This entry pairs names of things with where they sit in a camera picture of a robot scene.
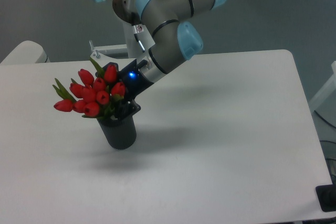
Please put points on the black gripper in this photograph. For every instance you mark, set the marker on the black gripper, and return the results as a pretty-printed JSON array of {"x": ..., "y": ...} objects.
[{"x": 135, "y": 83}]

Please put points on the white rounded chair back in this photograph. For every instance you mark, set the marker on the white rounded chair back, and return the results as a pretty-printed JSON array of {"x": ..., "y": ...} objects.
[{"x": 27, "y": 52}]

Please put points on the white pedestal base frame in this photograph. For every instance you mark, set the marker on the white pedestal base frame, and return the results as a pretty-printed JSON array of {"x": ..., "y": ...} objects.
[{"x": 121, "y": 51}]

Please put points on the red tulip bouquet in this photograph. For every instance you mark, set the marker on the red tulip bouquet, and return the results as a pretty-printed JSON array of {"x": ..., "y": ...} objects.
[{"x": 95, "y": 98}]

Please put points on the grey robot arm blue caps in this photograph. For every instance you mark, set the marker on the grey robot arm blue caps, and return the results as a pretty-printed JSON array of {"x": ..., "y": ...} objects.
[{"x": 175, "y": 41}]

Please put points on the black device at table corner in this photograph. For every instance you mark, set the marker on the black device at table corner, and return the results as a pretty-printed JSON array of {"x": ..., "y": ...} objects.
[{"x": 326, "y": 197}]

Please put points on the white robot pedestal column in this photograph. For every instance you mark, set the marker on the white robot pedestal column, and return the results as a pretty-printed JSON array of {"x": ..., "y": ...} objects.
[{"x": 132, "y": 40}]

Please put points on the white furniture at right edge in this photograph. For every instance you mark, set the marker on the white furniture at right edge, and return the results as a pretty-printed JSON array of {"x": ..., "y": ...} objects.
[{"x": 324, "y": 92}]

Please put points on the dark grey ribbed vase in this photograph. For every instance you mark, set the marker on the dark grey ribbed vase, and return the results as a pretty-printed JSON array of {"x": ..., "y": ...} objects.
[{"x": 120, "y": 134}]

